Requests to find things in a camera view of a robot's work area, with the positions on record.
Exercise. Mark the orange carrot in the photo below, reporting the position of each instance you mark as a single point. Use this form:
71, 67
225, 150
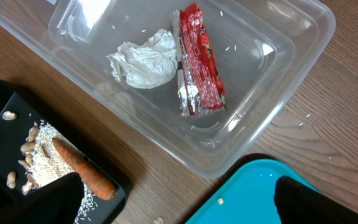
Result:
93, 178

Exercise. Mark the teal plastic tray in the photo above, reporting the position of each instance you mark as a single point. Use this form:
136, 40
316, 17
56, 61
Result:
247, 196

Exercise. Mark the white paper napkin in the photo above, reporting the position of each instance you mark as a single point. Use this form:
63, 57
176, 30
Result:
146, 66

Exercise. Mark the black waste tray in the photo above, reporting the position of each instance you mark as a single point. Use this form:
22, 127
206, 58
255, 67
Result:
20, 109

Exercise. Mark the red snack wrapper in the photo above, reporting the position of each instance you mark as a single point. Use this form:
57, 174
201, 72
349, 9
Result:
200, 88

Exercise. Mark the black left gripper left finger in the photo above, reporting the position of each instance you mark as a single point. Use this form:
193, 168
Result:
57, 202

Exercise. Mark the clear plastic bin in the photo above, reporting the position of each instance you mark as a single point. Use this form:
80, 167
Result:
263, 51

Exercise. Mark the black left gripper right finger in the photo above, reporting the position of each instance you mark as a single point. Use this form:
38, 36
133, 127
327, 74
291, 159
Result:
297, 203

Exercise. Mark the rice and peanut scraps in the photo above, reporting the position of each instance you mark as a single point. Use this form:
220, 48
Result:
42, 162

